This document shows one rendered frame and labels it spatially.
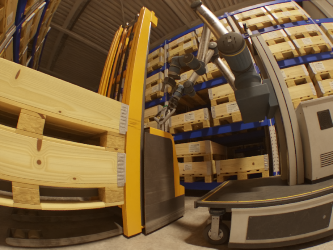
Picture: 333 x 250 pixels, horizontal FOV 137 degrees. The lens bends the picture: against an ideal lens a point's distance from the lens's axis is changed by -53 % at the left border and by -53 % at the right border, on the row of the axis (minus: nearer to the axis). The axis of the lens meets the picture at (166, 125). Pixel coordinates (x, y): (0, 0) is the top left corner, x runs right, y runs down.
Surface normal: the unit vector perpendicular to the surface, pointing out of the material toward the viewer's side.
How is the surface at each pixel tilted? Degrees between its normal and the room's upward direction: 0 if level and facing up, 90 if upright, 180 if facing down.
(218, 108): 90
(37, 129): 90
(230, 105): 90
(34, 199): 90
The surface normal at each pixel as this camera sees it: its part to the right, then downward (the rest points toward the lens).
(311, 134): -0.58, -0.22
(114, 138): 0.79, -0.18
